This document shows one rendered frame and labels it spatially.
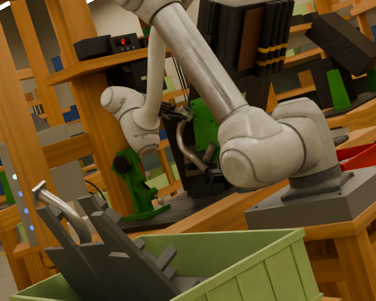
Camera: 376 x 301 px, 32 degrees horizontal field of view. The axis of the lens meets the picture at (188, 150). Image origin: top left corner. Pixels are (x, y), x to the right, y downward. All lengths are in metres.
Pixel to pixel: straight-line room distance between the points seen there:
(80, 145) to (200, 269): 1.16
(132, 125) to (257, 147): 0.69
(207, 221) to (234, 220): 0.13
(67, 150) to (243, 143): 1.11
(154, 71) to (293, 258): 1.03
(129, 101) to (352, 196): 0.93
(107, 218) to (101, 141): 1.49
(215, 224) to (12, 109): 0.85
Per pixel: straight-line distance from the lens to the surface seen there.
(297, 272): 1.39
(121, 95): 2.36
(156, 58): 2.21
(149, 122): 2.27
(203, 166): 2.58
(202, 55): 1.85
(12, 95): 2.48
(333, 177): 1.93
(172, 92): 9.13
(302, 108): 1.89
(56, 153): 2.65
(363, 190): 1.89
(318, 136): 1.89
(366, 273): 1.85
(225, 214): 2.21
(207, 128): 2.62
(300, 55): 11.58
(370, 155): 2.47
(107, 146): 2.69
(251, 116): 1.77
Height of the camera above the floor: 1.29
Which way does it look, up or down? 4 degrees down
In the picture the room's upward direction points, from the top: 17 degrees counter-clockwise
